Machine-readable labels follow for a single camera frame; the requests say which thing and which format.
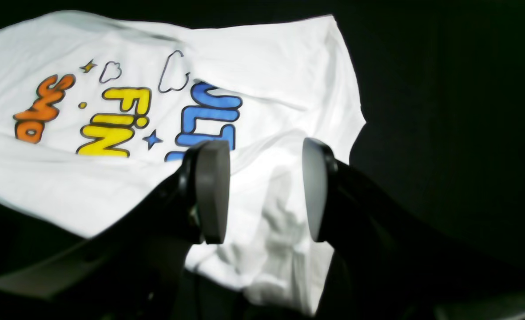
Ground white printed t-shirt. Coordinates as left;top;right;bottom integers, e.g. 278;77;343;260
0;11;365;315

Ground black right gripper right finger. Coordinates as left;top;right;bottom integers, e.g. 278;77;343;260
302;137;525;320

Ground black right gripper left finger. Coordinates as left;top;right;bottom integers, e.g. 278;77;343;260
0;140;230;320

